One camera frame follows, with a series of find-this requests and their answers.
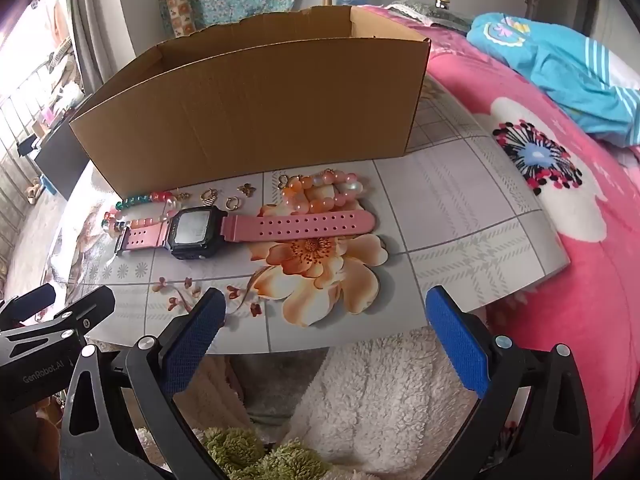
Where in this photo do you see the balcony railing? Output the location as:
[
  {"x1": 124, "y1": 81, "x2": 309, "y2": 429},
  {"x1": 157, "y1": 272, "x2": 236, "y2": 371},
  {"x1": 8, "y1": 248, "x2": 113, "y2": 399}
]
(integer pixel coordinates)
[{"x1": 0, "y1": 60, "x2": 76, "y2": 251}]

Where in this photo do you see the dark cabinet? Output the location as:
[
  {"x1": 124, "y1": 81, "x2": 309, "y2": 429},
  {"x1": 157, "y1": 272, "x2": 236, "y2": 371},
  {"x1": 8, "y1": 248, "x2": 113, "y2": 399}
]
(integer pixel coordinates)
[{"x1": 34, "y1": 119, "x2": 91, "y2": 200}]

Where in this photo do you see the white fluffy blanket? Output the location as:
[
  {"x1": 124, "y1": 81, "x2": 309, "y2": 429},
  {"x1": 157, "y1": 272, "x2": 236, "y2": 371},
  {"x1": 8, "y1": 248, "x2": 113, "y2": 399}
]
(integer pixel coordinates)
[{"x1": 192, "y1": 330, "x2": 501, "y2": 480}]

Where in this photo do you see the green fluffy cloth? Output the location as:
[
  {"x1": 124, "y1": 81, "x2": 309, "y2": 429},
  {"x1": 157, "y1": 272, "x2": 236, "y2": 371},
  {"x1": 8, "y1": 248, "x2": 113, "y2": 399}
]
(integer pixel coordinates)
[{"x1": 192, "y1": 427, "x2": 333, "y2": 480}]

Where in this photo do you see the multicolour bead bracelet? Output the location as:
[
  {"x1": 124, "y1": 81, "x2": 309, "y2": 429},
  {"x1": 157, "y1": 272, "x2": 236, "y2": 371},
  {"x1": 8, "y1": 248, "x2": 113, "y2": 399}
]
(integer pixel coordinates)
[{"x1": 103, "y1": 190, "x2": 183, "y2": 233}]

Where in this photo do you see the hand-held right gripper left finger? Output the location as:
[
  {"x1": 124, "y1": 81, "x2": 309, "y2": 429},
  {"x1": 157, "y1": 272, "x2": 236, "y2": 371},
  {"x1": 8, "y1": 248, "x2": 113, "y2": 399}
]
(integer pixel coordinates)
[{"x1": 59, "y1": 287, "x2": 236, "y2": 480}]

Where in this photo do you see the blue garment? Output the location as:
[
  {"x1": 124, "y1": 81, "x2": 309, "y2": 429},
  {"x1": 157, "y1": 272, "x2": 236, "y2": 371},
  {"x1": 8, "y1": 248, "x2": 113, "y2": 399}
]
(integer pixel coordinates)
[{"x1": 466, "y1": 11, "x2": 640, "y2": 148}]

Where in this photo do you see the grey curtain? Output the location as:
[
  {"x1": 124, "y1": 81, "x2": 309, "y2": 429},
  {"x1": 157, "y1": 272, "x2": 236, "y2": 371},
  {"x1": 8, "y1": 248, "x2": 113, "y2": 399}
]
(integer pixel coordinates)
[{"x1": 67, "y1": 0, "x2": 108, "y2": 93}]

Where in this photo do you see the black and pink wristwatch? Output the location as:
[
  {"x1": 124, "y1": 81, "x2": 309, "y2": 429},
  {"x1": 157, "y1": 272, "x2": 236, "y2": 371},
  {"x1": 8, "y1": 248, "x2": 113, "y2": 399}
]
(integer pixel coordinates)
[{"x1": 115, "y1": 206, "x2": 378, "y2": 261}]

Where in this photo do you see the pink floral blanket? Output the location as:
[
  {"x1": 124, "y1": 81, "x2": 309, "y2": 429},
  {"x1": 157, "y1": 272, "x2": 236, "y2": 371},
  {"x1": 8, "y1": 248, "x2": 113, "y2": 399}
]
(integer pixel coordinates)
[{"x1": 360, "y1": 4, "x2": 640, "y2": 480}]

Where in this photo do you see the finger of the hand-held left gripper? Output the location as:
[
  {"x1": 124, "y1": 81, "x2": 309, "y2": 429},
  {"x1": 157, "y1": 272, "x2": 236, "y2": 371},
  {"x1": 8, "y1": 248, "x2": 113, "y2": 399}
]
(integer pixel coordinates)
[
  {"x1": 0, "y1": 282, "x2": 57, "y2": 328},
  {"x1": 0, "y1": 287, "x2": 117, "y2": 361}
]

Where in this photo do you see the orange patterned roll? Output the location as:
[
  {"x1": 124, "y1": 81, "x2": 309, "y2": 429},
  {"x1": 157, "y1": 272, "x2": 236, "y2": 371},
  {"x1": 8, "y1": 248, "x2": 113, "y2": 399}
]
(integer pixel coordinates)
[{"x1": 166, "y1": 0, "x2": 197, "y2": 39}]

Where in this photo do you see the grey lace pillow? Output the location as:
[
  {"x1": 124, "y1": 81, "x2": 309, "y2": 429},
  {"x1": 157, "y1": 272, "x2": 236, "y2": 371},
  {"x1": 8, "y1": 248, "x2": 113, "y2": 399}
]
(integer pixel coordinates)
[{"x1": 385, "y1": 0, "x2": 473, "y2": 28}]

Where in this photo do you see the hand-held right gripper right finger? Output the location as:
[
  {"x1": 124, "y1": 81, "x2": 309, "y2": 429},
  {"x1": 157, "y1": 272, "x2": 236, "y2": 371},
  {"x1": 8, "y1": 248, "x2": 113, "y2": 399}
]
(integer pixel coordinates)
[{"x1": 425, "y1": 285, "x2": 596, "y2": 480}]

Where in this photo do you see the brown cardboard box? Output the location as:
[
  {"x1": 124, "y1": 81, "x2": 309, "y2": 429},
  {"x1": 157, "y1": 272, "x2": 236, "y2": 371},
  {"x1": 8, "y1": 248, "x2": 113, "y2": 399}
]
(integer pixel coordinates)
[{"x1": 68, "y1": 5, "x2": 432, "y2": 200}]

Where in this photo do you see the pink bead bracelet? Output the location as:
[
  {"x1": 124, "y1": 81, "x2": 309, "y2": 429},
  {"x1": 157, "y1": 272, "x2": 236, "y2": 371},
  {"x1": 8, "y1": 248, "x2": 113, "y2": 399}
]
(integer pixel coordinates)
[{"x1": 281, "y1": 170, "x2": 371, "y2": 216}]

